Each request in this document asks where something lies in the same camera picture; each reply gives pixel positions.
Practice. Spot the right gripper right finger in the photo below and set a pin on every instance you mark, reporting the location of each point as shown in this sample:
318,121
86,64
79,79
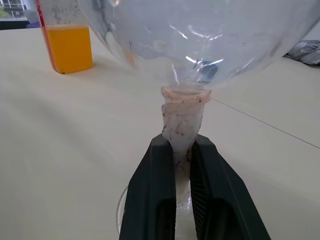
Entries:
220,200

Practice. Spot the bottle with orange liquid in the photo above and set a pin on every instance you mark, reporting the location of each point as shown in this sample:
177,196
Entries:
68,47

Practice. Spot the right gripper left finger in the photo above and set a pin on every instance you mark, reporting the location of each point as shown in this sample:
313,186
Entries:
150,195

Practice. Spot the folded silver purple umbrella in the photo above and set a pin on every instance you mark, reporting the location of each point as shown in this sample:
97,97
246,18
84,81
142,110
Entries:
306,53

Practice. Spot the clear plastic wine glass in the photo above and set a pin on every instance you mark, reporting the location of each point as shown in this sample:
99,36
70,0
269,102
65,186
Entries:
185,117

